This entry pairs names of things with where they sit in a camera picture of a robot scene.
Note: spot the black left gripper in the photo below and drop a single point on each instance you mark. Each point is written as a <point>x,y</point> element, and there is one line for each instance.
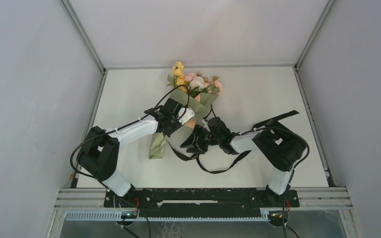
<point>168,133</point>

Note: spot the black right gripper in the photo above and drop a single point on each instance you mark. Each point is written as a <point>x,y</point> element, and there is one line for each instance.
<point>199,147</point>

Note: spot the orange wrapping paper sheet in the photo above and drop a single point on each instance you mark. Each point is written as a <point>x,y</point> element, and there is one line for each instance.
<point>200,105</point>

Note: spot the yellow fake flower bunch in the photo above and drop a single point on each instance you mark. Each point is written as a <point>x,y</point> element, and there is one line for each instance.
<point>177,79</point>

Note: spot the peach white fake flower bunch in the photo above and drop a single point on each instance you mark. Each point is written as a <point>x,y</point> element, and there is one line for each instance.
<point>197,83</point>

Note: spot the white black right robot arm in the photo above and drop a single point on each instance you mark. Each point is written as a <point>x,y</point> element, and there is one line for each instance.
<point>284,149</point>

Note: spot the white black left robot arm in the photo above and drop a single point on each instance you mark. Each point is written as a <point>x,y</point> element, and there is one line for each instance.
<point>98,154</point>

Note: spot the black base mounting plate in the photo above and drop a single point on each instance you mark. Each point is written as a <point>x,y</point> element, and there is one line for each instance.
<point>216,202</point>

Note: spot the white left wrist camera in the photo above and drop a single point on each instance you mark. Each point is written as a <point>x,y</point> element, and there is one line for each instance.
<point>185,114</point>

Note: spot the white cable duct strip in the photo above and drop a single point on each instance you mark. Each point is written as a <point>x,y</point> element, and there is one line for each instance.
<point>129,216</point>

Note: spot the aluminium front frame rail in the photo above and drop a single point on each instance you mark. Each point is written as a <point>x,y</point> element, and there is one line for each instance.
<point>299,198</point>

